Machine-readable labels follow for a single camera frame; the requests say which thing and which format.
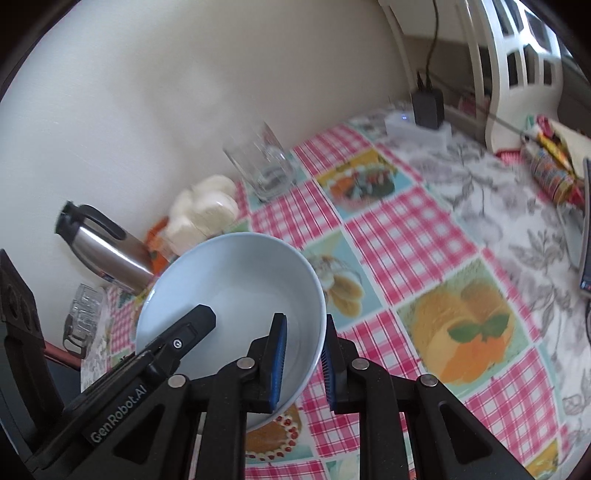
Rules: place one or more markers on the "colourful patterned roll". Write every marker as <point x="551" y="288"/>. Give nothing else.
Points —
<point x="559" y="185"/>

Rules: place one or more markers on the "glass teapot with black handle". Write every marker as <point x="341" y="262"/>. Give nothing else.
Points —
<point x="82" y="320"/>

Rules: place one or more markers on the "clear glass mug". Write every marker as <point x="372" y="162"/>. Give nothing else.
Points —
<point x="261" y="160"/>

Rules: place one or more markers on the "black plug charger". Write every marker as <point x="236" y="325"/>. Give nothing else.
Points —
<point x="428" y="104"/>

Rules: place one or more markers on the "black smartphone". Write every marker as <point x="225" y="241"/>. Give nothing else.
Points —
<point x="585" y="254"/>

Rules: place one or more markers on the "stainless steel thermos jug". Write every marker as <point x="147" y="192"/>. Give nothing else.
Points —
<point x="105" y="248"/>

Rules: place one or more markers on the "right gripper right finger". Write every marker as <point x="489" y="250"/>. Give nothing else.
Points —
<point x="344" y="386"/>

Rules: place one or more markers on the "orange snack packet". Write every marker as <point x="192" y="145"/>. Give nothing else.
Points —
<point x="161" y="255"/>

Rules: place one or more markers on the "bag of white steamed buns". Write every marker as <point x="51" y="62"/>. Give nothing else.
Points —
<point x="200" y="212"/>

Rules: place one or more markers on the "white chair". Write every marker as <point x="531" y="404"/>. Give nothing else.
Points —
<point x="515" y="58"/>

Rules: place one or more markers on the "pink plaid fruit tablecloth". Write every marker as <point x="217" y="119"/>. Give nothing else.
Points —
<point x="402" y="278"/>

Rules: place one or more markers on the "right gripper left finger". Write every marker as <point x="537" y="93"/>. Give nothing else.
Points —
<point x="262" y="391"/>

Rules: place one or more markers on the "white bowl with flower print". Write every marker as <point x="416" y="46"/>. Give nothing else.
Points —
<point x="245" y="278"/>

